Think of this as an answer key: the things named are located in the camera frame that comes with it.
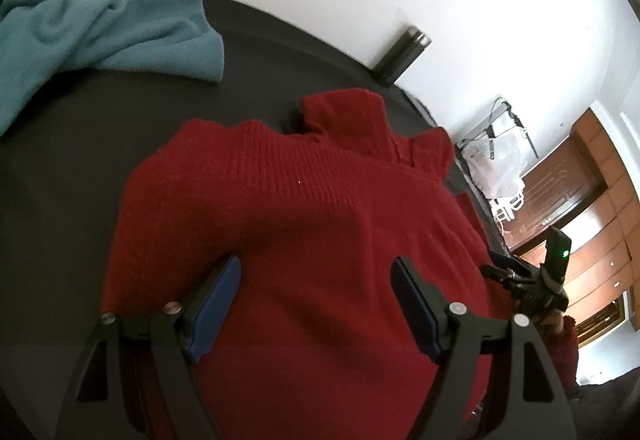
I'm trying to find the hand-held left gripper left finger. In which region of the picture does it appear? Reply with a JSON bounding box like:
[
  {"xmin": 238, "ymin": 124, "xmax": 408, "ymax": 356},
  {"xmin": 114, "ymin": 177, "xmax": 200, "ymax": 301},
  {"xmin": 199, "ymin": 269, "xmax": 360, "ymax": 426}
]
[{"xmin": 56, "ymin": 255, "xmax": 243, "ymax": 440}]

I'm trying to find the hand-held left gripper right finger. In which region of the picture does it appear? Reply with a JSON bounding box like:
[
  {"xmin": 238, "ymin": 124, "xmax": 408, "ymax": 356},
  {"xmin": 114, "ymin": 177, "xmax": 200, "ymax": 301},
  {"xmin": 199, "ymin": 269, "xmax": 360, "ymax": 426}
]
[{"xmin": 390, "ymin": 256, "xmax": 576, "ymax": 440}]

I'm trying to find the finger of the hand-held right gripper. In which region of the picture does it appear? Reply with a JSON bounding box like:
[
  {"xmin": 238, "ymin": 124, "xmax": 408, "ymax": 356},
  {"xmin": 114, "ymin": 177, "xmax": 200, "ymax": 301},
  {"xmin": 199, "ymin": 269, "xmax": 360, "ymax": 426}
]
[{"xmin": 480, "ymin": 247, "xmax": 532, "ymax": 293}]

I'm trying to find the red knit sweater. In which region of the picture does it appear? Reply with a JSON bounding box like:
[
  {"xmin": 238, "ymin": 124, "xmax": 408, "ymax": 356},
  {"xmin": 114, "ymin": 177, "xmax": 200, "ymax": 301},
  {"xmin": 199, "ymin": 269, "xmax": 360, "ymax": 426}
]
[{"xmin": 101, "ymin": 89, "xmax": 506, "ymax": 440}]

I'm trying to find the person's right hand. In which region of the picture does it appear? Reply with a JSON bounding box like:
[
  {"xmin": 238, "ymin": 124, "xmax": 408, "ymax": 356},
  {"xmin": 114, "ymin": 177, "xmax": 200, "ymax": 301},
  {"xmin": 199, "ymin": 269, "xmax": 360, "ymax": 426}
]
[{"xmin": 537, "ymin": 309, "xmax": 567, "ymax": 336}]

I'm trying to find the wooden wardrobe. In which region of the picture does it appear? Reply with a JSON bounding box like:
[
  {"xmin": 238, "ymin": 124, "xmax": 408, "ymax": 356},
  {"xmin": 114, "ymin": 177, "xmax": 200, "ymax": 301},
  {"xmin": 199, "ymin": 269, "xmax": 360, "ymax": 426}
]
[{"xmin": 560, "ymin": 108, "xmax": 640, "ymax": 346}]

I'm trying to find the wooden door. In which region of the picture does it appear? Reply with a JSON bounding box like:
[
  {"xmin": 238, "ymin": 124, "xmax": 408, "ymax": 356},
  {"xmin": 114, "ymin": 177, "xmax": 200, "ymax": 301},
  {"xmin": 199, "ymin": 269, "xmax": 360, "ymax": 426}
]
[{"xmin": 505, "ymin": 135, "xmax": 608, "ymax": 256}]

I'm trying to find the white plastic bag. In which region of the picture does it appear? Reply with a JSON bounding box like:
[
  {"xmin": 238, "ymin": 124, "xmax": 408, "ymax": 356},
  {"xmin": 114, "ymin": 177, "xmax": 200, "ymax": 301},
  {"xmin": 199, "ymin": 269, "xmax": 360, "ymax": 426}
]
[{"xmin": 462, "ymin": 129, "xmax": 528, "ymax": 198}]

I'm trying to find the person's dark clothing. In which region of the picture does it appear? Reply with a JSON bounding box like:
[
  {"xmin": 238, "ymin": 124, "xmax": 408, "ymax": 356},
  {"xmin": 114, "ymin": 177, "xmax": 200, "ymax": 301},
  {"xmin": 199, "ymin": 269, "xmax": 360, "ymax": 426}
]
[{"xmin": 570, "ymin": 367, "xmax": 640, "ymax": 440}]

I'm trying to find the metal folding stand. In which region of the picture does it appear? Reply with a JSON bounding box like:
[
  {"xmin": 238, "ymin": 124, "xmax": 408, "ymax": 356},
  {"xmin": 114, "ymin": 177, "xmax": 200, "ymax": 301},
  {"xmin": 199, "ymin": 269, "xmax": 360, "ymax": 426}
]
[{"xmin": 462, "ymin": 96, "xmax": 538, "ymax": 156}]

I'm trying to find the black thermos bottle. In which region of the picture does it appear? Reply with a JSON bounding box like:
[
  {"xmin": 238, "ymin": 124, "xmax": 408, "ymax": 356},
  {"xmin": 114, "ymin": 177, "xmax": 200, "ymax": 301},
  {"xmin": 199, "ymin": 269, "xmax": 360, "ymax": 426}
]
[{"xmin": 372, "ymin": 25, "xmax": 432, "ymax": 88}]

